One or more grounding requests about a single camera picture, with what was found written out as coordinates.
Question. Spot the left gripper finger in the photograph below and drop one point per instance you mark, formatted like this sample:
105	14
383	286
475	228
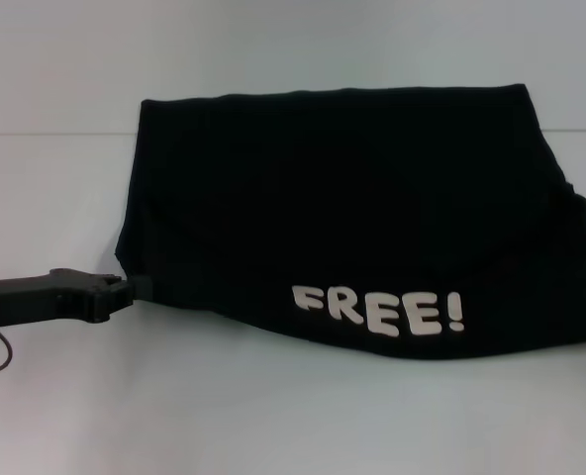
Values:
125	294

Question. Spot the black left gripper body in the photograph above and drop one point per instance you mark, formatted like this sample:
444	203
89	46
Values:
26	302

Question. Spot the black t-shirt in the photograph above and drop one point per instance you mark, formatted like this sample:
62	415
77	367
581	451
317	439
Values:
347	198

